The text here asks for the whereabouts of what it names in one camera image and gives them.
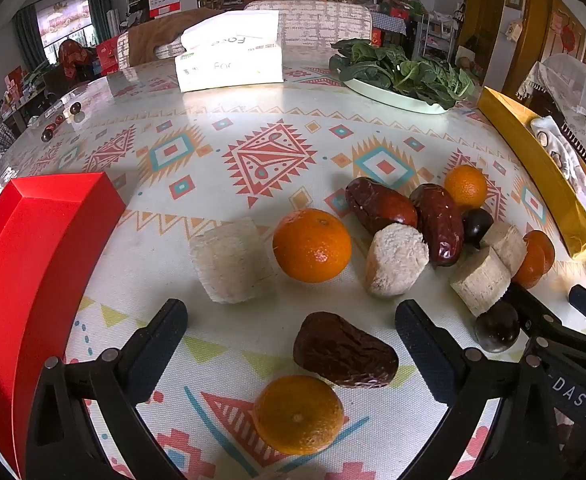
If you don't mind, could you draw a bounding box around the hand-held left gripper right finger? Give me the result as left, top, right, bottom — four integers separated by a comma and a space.
394, 299, 566, 480

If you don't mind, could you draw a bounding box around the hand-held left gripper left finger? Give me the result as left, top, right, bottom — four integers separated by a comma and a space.
25, 298, 189, 480

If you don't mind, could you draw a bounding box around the dark purple plum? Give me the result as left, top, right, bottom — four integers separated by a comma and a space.
474, 301, 521, 353
462, 207, 495, 250

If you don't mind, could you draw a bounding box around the orange mandarin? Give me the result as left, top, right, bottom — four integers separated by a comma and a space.
443, 164, 489, 212
253, 375, 345, 456
272, 208, 352, 282
510, 230, 556, 290

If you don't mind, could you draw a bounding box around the red jujube date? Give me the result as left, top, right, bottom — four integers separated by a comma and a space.
409, 183, 465, 267
344, 176, 419, 236
293, 311, 400, 389

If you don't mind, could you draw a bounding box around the red box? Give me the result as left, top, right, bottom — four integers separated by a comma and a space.
0, 172, 126, 478

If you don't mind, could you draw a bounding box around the yellow box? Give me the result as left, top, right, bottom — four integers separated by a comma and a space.
477, 86, 586, 262

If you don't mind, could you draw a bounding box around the white lace cloth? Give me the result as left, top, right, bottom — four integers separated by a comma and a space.
516, 52, 586, 161

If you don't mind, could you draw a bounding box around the white oval plate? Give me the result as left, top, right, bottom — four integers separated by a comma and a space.
342, 74, 451, 115

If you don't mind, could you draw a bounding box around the plate of green spinach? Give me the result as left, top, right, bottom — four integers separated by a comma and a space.
329, 39, 475, 108

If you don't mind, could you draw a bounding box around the metal storage rack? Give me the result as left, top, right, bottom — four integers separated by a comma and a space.
418, 10, 461, 61

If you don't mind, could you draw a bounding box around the white tissue box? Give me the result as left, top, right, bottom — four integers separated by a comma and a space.
174, 10, 285, 93

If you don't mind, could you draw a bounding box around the blue checkered cloth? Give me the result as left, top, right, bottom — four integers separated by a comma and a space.
370, 12, 409, 36

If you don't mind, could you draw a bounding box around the brown chair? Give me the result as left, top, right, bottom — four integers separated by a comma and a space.
118, 8, 224, 68

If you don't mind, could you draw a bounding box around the white patterned chair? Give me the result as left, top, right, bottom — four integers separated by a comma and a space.
243, 0, 374, 53

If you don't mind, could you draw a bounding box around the green curtain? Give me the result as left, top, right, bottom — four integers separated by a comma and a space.
12, 4, 48, 68
85, 0, 118, 43

